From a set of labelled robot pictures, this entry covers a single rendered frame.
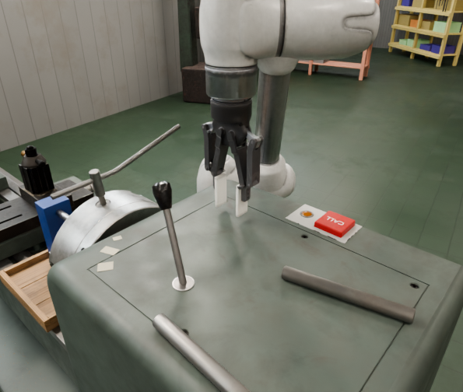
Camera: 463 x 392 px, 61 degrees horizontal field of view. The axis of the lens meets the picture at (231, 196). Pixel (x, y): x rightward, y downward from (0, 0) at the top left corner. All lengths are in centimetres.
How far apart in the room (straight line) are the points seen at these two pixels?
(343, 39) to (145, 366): 56
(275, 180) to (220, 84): 88
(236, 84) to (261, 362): 42
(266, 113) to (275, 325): 89
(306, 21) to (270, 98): 68
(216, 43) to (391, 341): 51
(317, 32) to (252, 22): 10
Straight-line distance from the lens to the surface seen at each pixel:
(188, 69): 616
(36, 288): 132
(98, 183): 90
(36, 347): 164
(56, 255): 96
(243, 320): 59
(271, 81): 128
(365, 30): 69
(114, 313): 63
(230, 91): 67
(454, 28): 1023
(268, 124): 137
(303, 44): 67
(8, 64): 501
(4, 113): 503
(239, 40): 65
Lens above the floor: 169
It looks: 29 degrees down
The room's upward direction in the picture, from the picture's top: straight up
